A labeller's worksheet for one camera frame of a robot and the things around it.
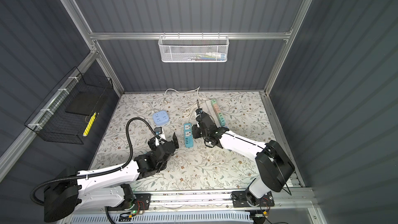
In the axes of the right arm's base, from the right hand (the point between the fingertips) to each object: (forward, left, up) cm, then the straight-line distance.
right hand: (195, 128), depth 86 cm
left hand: (-6, +14, +3) cm, 16 cm away
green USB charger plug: (+25, -11, -5) cm, 27 cm away
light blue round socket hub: (+14, +24, -8) cm, 29 cm away
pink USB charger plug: (+21, -13, -6) cm, 25 cm away
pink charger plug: (+17, -14, -5) cm, 23 cm away
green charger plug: (+13, -15, -5) cm, 20 cm away
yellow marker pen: (-10, +46, +17) cm, 50 cm away
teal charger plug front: (+8, -16, -6) cm, 19 cm away
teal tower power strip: (-1, +4, -10) cm, 11 cm away
